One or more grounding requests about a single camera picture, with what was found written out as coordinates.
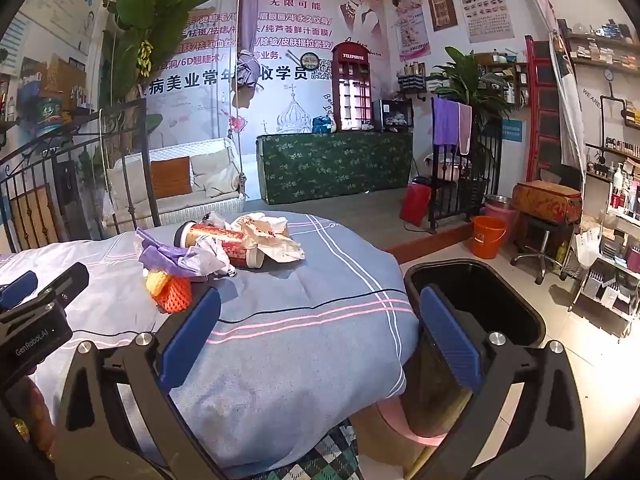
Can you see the black iron bed frame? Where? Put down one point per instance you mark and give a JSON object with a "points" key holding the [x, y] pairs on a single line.
{"points": [[145, 160]]}

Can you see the wooden panel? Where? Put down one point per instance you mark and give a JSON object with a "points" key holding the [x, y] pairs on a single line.
{"points": [[32, 220]]}

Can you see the cardboard box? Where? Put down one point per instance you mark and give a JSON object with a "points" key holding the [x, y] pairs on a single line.
{"points": [[65, 77]]}

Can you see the pink portrait wall poster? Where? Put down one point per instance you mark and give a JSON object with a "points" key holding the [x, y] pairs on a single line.
{"points": [[411, 10]]}

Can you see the pink basin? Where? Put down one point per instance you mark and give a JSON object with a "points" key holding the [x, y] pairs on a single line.
{"points": [[510, 220]]}

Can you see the red cylindrical canister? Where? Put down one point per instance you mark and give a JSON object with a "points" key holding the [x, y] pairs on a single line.
{"points": [[215, 234]]}

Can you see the orange bucket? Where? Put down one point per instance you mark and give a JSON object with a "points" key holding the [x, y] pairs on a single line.
{"points": [[487, 240]]}

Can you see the purple towel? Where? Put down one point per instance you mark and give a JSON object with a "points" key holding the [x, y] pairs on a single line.
{"points": [[445, 120]]}

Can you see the red ladder shelf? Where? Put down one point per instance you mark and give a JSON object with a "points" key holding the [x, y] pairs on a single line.
{"points": [[532, 110]]}

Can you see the tall banana plant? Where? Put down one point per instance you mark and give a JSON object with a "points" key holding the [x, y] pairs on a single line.
{"points": [[150, 10]]}

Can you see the purple plastic bag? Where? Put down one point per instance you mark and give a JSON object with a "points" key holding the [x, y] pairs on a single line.
{"points": [[160, 255]]}

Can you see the beige cushion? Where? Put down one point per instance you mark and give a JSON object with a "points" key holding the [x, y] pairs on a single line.
{"points": [[130, 182], [215, 172]]}

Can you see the black wall shelf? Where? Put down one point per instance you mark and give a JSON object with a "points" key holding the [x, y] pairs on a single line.
{"points": [[414, 80]]}

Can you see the black trash bin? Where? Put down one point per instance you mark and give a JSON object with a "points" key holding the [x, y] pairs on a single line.
{"points": [[480, 295]]}

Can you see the red bag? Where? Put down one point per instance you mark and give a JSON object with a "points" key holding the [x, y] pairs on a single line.
{"points": [[415, 205]]}

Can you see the orange cushion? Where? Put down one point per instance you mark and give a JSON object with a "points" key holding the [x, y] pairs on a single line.
{"points": [[171, 177]]}

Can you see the blue striped blanket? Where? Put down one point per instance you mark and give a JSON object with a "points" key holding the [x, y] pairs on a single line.
{"points": [[310, 280]]}

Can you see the green patterned counter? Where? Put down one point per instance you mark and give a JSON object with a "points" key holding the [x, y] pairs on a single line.
{"points": [[335, 165]]}

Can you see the large printed wall poster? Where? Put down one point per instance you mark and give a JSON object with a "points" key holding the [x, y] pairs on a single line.
{"points": [[300, 10]]}

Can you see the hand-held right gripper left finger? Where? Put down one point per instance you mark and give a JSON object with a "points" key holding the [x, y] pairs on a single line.
{"points": [[192, 330]]}

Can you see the metal trolley of cosmetics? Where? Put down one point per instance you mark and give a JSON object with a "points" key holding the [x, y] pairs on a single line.
{"points": [[610, 280]]}

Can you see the white wicker swing chair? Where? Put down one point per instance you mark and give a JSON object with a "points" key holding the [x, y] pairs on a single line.
{"points": [[200, 205]]}

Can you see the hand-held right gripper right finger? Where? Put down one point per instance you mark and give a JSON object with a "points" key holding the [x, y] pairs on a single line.
{"points": [[450, 335]]}

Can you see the wooden wall shelf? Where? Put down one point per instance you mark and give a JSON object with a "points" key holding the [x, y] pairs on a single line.
{"points": [[502, 80]]}

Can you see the wall shelves of cosmetics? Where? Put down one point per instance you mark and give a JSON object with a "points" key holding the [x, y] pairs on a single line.
{"points": [[605, 55]]}

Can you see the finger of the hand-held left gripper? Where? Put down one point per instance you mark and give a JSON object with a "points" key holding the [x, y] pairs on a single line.
{"points": [[65, 280], [17, 287]]}

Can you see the pink plastic object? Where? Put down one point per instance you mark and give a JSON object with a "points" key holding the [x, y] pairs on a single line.
{"points": [[400, 422]]}

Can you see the blue wall sign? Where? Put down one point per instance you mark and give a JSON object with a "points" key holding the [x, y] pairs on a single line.
{"points": [[512, 130]]}

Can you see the chrome swivel stool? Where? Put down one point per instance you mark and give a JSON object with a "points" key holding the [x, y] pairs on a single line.
{"points": [[542, 255]]}

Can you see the white hanging banner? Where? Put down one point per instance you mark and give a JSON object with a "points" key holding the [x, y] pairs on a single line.
{"points": [[567, 110]]}

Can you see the green potted plant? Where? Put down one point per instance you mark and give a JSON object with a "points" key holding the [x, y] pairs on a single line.
{"points": [[465, 75]]}

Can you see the orange foam fruit net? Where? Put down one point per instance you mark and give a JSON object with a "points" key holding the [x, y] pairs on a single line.
{"points": [[172, 295]]}

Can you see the eyebrow chart wall poster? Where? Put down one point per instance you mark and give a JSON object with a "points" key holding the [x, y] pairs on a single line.
{"points": [[482, 0]]}

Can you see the purple hanging fabric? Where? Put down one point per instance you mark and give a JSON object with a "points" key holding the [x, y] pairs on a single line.
{"points": [[248, 10]]}

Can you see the green plaid cloth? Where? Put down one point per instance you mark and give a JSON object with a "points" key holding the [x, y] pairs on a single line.
{"points": [[300, 460]]}

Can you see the white hand mannequin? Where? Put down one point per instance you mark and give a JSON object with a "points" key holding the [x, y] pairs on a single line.
{"points": [[587, 247]]}

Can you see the black metal rack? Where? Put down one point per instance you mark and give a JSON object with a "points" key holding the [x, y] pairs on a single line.
{"points": [[465, 195]]}

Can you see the orange patterned case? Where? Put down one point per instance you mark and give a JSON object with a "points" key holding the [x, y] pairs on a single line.
{"points": [[545, 202]]}

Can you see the person's left hand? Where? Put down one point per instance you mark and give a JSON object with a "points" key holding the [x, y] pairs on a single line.
{"points": [[37, 420]]}

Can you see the yellow foam fruit net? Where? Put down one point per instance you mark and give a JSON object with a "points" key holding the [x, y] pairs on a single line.
{"points": [[157, 280]]}

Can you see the red telephone booth cabinet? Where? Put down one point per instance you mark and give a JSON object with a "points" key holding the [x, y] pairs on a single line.
{"points": [[352, 55]]}

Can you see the green round tin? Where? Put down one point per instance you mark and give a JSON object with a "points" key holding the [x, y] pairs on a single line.
{"points": [[56, 110]]}

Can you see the metal basin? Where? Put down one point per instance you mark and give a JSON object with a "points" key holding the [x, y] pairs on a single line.
{"points": [[500, 200]]}

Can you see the black display box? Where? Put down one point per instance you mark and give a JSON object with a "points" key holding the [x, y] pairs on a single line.
{"points": [[392, 115]]}

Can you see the pink towel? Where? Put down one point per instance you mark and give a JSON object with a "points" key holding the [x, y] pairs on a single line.
{"points": [[465, 130]]}

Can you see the blue bag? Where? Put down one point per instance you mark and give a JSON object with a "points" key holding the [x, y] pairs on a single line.
{"points": [[322, 124]]}

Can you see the white tissue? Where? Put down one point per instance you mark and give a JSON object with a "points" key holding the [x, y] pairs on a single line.
{"points": [[270, 240]]}

